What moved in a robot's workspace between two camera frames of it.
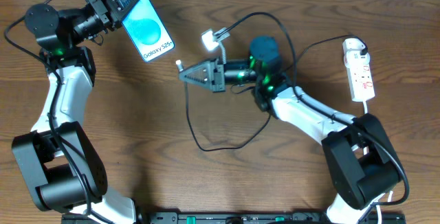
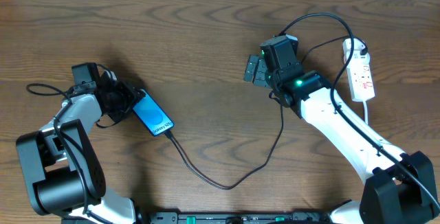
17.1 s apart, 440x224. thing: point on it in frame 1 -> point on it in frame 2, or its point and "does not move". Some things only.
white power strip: (359, 75) does not move
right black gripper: (217, 75) -> (260, 73)
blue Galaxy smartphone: (146, 27) -> (153, 117)
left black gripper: (104, 11) -> (127, 97)
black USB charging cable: (179, 67) -> (248, 179)
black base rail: (229, 218) does not move
